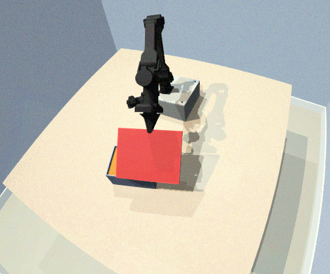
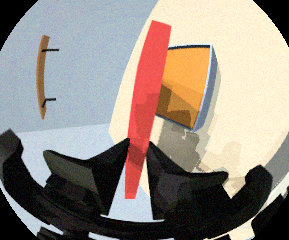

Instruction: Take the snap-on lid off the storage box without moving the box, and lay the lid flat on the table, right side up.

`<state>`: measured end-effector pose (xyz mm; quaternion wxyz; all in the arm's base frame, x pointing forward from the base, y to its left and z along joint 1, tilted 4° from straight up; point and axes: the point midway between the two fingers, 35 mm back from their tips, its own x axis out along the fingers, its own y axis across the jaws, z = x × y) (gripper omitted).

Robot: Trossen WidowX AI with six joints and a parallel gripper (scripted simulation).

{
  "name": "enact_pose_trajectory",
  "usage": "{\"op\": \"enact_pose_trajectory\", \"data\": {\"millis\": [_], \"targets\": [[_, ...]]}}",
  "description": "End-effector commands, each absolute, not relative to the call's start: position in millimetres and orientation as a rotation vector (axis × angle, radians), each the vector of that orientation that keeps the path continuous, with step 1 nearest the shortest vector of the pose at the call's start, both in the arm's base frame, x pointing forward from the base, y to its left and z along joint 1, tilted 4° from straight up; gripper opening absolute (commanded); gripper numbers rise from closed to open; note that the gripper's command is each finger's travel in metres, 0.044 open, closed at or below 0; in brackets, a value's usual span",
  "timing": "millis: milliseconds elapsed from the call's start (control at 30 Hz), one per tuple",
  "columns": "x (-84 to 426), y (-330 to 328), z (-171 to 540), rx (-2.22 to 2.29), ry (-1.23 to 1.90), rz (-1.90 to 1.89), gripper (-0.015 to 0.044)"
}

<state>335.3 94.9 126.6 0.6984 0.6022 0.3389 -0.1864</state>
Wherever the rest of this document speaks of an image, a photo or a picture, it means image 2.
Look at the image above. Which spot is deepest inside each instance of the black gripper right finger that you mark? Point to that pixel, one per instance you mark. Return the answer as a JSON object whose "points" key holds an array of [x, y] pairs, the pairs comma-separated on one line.
{"points": [[168, 182]]}

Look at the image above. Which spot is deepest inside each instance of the red box lid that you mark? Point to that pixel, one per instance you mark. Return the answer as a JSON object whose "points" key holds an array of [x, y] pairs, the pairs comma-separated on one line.
{"points": [[149, 74]]}

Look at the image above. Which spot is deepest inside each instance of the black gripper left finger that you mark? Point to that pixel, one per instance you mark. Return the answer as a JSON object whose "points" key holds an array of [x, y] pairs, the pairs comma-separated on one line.
{"points": [[101, 173]]}

